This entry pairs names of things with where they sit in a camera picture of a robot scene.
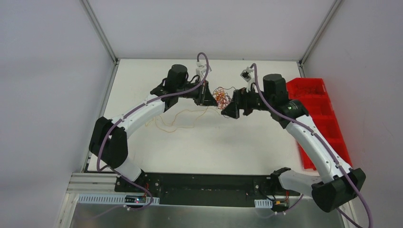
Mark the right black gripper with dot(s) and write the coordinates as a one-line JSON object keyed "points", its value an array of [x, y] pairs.
{"points": [[238, 102]]}

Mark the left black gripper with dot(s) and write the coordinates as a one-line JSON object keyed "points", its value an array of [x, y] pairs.
{"points": [[201, 95]]}

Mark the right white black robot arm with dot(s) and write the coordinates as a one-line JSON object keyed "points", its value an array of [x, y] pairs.
{"points": [[295, 119]]}

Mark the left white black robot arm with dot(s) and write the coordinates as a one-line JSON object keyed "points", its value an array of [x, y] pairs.
{"points": [[109, 138]]}

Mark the red plastic bin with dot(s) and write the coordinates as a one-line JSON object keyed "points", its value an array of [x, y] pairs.
{"points": [[312, 93]]}

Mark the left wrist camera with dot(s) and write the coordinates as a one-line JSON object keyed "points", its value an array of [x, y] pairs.
{"points": [[202, 69]]}

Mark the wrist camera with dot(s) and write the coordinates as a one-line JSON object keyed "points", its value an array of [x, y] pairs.
{"points": [[202, 69], [249, 75]]}

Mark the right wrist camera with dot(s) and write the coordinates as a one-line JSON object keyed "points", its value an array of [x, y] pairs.
{"points": [[249, 75]]}

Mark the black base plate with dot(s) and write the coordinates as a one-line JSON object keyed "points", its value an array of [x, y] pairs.
{"points": [[211, 189]]}

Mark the right white cable duct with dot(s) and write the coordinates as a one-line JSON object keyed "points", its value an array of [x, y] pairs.
{"points": [[263, 203]]}

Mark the white cable duct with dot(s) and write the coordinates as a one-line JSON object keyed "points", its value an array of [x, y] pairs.
{"points": [[263, 203], [115, 199]]}

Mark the left white cable duct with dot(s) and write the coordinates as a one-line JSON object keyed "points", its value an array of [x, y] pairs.
{"points": [[115, 199]]}

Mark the aluminium frame rail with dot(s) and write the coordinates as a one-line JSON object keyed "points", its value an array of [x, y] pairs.
{"points": [[108, 182]]}

